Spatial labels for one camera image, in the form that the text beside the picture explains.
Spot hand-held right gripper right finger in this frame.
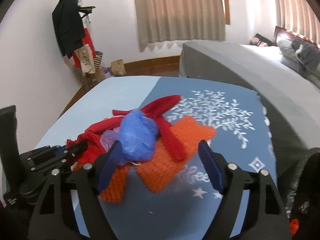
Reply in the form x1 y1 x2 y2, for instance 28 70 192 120
197 139 292 240

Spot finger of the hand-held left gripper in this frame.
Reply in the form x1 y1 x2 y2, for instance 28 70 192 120
26 140 88 179
19 145 67 160

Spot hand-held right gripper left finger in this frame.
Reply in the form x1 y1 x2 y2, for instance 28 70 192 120
28 140 125 240

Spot clear plastic bag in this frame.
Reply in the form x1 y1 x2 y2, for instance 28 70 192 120
100 127 123 153

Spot blue plastic bag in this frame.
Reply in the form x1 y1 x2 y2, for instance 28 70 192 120
117 109 160 167

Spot red cloth strip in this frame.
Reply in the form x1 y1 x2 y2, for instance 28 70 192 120
66 94 187 163

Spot orange foam net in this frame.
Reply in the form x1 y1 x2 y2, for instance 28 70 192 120
72 116 217 204

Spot black lined trash bin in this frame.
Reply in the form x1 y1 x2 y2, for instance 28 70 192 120
286 147 320 240

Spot cardboard box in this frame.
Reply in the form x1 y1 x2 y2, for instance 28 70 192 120
81 65 105 92

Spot blue tree print tablecloth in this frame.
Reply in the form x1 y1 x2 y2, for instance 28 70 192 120
32 76 278 240

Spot brown paper bag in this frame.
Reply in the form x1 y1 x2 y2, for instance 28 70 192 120
110 59 125 77

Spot striped bag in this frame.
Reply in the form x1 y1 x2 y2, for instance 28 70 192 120
79 51 103 74

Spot bed with grey sheet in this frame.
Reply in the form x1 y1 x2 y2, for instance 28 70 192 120
179 26 320 178

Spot red garment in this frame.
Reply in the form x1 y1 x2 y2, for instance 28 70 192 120
72 27 95 69

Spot black jacket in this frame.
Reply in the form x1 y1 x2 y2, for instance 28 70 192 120
52 0 85 59

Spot pink grey bundle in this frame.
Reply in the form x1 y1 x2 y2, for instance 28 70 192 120
250 37 268 47

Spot grey folded duvet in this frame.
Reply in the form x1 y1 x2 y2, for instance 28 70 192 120
281 55 320 89

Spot black bag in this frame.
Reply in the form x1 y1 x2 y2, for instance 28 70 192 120
255 33 274 46

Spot black clothes hanger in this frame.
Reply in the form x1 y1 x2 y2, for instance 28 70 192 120
76 5 96 18

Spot grey pillow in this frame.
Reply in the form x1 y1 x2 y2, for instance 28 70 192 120
278 39 300 63

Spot grey pillows and clothes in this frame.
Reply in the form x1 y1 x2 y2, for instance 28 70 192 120
291 38 320 70

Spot wide beige curtain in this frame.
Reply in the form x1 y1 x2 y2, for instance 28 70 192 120
132 0 227 53

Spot narrow beige curtain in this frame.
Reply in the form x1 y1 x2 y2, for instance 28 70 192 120
271 0 320 44

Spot wooden window frame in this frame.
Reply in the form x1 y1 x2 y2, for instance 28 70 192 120
220 0 230 25

